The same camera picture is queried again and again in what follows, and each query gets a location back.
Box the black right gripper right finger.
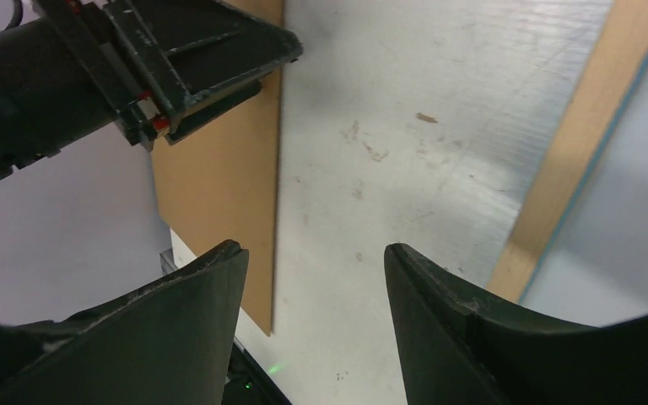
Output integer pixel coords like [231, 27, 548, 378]
[384, 243, 648, 404]

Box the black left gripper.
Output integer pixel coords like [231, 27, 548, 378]
[0, 1, 303, 181]

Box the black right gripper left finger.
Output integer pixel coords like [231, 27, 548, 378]
[0, 240, 249, 404]

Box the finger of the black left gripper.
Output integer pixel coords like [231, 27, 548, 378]
[165, 80, 262, 145]

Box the brown cardboard backing board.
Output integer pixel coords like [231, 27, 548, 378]
[151, 1, 284, 334]

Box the blue wooden picture frame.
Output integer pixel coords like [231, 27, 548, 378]
[486, 1, 648, 303]

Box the hot air balloon photo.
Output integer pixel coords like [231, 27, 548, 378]
[521, 63, 648, 326]

